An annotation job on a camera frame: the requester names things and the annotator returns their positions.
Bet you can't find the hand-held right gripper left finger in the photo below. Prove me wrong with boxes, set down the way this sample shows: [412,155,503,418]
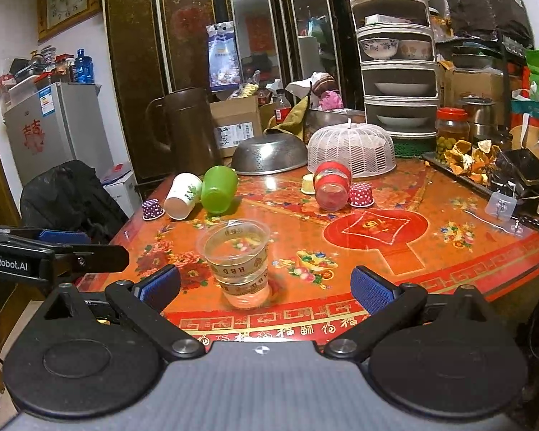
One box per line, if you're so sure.
[38,264,206,362]

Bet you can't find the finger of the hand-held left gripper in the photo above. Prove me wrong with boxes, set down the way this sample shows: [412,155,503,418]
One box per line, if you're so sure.
[9,228,93,247]
[53,244,130,279]

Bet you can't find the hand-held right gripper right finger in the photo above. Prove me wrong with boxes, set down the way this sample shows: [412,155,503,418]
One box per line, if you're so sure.
[324,266,493,362]

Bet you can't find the clear plastic cup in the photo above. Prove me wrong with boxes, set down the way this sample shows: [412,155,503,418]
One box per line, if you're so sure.
[196,219,271,310]

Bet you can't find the purple dotted paper cup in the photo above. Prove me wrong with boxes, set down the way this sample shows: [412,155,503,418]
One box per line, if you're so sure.
[141,198,165,221]

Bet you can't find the white paper cup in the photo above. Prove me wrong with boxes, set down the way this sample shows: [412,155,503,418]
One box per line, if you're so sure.
[163,173,204,221]

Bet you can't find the red dotted paper cup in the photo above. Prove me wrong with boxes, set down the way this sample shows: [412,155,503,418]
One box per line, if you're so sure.
[348,183,374,208]

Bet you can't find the red plastic cup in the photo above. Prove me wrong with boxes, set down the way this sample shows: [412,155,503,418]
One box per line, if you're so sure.
[313,161,353,212]

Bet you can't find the green plastic cup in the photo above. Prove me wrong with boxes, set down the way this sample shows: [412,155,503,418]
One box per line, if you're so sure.
[201,166,239,214]

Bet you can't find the black plastic bag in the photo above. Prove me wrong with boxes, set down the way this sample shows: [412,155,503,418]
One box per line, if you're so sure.
[20,160,129,245]

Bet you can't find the white carton box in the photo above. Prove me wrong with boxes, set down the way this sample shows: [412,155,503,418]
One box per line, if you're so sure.
[101,162,140,218]

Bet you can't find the red floral tablecloth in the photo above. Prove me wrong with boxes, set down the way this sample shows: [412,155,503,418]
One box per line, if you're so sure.
[76,157,539,346]

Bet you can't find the grey refrigerator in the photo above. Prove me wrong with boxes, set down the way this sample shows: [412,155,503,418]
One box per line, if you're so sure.
[4,82,115,187]

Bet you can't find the white mesh food cover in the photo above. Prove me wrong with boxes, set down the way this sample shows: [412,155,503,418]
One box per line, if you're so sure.
[307,119,397,178]

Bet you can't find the green woven mat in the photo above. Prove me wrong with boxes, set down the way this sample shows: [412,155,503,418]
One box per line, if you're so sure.
[393,137,436,158]

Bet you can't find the small clear plastic box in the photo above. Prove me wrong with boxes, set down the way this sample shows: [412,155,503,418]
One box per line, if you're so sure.
[484,192,517,222]

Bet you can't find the brown plastic pitcher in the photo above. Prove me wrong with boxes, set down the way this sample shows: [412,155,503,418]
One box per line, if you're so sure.
[145,87,223,176]

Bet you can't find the tray of dried orange peel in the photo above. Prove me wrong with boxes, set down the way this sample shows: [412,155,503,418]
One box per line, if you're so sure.
[422,139,513,189]

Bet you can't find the pile of pots and jars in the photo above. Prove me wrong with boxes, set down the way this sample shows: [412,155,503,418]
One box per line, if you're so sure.
[0,45,77,99]

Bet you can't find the steel colander bowl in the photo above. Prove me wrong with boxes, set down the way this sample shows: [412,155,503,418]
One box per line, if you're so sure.
[230,133,308,176]

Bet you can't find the blue water bottle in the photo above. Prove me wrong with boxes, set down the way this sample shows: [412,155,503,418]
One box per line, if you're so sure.
[74,48,95,84]

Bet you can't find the white plate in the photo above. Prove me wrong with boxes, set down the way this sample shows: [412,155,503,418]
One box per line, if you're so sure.
[376,114,429,127]
[374,82,434,96]

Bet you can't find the steel basin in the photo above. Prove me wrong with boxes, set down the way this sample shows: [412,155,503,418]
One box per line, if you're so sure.
[305,108,367,142]

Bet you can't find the pickle jar with red lid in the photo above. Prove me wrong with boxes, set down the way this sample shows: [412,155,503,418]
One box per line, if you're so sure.
[435,108,471,162]

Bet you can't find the cardboard box with label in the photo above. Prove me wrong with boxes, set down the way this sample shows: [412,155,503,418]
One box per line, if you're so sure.
[209,96,263,158]

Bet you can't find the dark mirrored wardrobe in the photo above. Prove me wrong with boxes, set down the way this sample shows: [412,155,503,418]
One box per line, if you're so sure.
[102,0,355,180]

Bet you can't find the black smartphone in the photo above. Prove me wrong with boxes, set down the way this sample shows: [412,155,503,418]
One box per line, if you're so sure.
[494,148,539,187]

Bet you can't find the pink knitted cloth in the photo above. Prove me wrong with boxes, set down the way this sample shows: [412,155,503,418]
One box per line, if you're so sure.
[312,73,344,111]

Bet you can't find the soda bottle with red label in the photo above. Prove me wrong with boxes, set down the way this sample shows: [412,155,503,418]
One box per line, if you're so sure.
[274,90,292,122]

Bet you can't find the tiered grey dish rack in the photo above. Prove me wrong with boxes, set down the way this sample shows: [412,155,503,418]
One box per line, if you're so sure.
[344,0,441,142]

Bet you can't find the large cardboard box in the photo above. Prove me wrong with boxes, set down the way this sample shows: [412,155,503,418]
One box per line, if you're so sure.
[442,65,522,113]

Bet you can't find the red gift bag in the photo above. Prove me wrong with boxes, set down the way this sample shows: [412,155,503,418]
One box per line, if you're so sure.
[510,99,539,158]

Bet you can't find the blue and white bag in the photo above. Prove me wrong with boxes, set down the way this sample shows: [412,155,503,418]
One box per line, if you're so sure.
[207,22,243,91]

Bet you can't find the blue patterned bowl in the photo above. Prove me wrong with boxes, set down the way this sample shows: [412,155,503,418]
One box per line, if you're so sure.
[359,38,399,60]

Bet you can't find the floral bowl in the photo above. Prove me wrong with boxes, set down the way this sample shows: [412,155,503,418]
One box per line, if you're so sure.
[398,40,433,60]

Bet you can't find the black cloth bag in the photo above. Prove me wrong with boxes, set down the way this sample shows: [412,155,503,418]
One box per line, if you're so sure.
[438,0,534,46]

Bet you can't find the framed wall clock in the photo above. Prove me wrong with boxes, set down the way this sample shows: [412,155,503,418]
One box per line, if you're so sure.
[37,0,103,43]

